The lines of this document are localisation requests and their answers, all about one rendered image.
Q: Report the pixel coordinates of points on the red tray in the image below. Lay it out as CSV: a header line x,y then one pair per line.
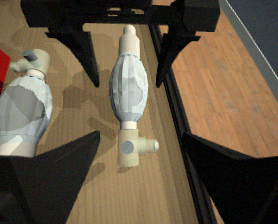
x,y
4,63

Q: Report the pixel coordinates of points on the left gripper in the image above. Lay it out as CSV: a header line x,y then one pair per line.
x,y
65,19

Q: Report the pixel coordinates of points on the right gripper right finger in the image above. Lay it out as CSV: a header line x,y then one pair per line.
x,y
241,187

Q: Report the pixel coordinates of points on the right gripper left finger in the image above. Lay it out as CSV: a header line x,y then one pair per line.
x,y
46,186

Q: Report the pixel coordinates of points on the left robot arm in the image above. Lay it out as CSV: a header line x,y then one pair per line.
x,y
131,4

